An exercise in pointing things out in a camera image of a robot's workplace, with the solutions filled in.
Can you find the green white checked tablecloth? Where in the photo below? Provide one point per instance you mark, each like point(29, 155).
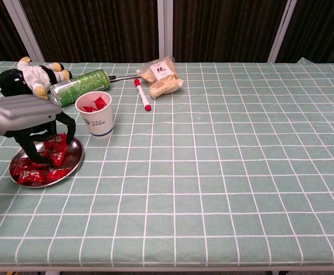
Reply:
point(212, 172)

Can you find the clear bag of beige snacks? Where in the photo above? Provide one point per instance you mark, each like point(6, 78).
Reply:
point(164, 83)

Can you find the white paper cup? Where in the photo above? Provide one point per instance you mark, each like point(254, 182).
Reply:
point(98, 123)

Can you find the green bottle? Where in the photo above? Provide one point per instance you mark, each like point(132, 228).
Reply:
point(89, 83)

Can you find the black silver pen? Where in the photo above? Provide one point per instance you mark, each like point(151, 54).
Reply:
point(125, 77)

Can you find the black white plush doll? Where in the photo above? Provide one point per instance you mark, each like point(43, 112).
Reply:
point(35, 74)

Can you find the silver metal plate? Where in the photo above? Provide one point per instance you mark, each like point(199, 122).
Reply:
point(75, 156)

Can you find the red white marker pen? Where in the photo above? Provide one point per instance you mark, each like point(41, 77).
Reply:
point(141, 94)

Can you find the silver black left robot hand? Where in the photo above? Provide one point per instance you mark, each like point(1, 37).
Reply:
point(20, 114)

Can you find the white partition frame post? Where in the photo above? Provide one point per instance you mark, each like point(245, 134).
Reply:
point(282, 28)
point(22, 28)
point(165, 28)

